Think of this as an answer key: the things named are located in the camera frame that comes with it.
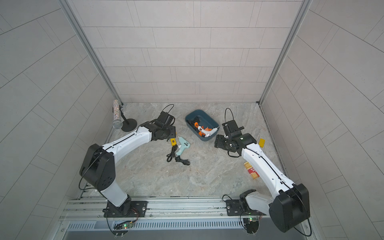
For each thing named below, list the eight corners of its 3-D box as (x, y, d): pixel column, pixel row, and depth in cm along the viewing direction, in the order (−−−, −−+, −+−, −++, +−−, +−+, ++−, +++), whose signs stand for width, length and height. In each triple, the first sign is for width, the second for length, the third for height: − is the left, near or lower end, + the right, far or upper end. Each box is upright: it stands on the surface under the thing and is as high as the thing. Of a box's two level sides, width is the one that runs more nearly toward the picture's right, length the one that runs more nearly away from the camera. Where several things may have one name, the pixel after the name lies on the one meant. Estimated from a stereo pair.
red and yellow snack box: (254, 180, 82) (255, 178, 80) (242, 164, 88) (243, 162, 86) (258, 177, 83) (259, 176, 81) (246, 162, 89) (247, 160, 87)
